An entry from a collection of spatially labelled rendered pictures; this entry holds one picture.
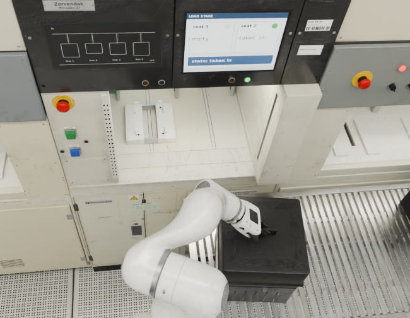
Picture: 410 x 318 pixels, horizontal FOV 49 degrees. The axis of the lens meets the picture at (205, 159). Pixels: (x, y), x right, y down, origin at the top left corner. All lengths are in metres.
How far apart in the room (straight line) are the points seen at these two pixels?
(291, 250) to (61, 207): 0.98
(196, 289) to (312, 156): 1.08
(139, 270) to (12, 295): 1.79
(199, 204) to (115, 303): 1.66
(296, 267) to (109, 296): 1.30
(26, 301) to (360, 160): 1.82
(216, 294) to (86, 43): 0.76
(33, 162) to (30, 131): 0.18
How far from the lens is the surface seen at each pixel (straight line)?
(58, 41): 1.31
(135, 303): 2.56
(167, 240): 0.95
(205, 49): 1.34
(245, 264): 1.51
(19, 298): 2.67
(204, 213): 0.95
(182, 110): 2.09
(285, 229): 1.59
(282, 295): 1.73
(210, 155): 1.94
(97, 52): 1.33
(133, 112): 2.04
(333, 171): 2.05
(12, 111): 1.52
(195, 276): 0.93
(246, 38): 1.34
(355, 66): 1.54
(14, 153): 1.70
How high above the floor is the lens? 2.42
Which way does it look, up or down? 54 degrees down
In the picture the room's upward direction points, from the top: 8 degrees clockwise
